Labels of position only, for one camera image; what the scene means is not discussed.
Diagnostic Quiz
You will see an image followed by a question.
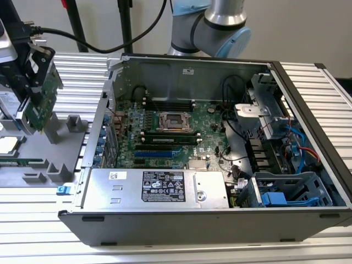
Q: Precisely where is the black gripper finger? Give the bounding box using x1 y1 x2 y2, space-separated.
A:
0 65 31 107
29 45 56 94

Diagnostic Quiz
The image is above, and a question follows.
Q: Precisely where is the green graphics card black fan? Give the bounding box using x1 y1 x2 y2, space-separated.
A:
15 63 64 136

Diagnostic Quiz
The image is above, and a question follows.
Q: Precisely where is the hard disk blue carrier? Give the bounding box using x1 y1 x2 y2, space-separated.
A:
0 79 23 130

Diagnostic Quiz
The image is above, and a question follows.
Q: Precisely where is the black stand pole red clamp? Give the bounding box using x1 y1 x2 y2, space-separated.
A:
60 0 89 53

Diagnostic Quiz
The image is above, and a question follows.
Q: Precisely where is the silver CPU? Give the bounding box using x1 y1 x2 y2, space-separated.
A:
0 135 20 157

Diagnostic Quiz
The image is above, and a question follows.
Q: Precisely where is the grey parts rack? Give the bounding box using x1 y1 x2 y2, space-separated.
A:
0 109 93 189

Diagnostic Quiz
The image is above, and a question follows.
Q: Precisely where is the green RAM stick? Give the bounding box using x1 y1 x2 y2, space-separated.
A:
0 158 31 167

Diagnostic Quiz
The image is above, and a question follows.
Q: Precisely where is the metal rear port stack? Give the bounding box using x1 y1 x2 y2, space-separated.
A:
112 109 129 144

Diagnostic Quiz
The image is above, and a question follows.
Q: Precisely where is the black RAM slot bank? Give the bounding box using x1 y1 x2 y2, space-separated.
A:
142 96 197 112
139 130 202 146

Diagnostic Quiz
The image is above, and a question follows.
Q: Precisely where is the long black expansion slot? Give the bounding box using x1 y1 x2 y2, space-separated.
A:
134 145 173 151

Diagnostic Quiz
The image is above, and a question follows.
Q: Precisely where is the metal CPU socket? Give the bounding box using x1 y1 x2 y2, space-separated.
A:
155 110 191 133

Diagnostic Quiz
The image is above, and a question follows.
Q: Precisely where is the blue expansion slot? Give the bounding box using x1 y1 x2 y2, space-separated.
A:
134 150 173 160

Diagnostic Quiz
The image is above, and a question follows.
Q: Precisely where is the silver power supply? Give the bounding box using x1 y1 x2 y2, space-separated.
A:
81 167 230 210

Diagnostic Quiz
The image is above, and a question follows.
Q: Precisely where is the green motherboard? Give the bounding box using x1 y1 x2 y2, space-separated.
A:
111 98 237 188

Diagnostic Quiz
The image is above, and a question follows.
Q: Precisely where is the silver finned heatsink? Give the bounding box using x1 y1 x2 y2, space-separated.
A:
188 160 208 170

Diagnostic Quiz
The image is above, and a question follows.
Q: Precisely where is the open grey PC case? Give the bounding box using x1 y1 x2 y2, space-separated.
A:
57 52 352 247

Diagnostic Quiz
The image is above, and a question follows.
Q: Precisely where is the silver metal drive cage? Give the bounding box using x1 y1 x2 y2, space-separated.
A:
233 71 296 141

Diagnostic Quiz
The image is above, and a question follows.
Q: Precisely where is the blue plastic drive latch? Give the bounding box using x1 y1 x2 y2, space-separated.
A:
261 191 320 207

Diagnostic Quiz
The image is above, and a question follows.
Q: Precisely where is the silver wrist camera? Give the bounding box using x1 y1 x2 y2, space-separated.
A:
0 18 19 66

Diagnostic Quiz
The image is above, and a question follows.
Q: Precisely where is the thick black camera cable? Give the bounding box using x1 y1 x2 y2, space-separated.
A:
21 0 168 54

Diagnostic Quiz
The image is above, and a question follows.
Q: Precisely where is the black wire loop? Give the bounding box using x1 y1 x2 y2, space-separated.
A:
222 74 247 111

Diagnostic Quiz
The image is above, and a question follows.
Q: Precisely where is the black plastic fan duct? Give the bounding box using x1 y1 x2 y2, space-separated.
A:
244 136 281 173

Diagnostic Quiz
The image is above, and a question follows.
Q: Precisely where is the blue wire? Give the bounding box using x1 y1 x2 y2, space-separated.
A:
284 123 307 177

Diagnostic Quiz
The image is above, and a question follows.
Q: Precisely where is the red wire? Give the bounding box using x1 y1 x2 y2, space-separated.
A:
298 146 321 163

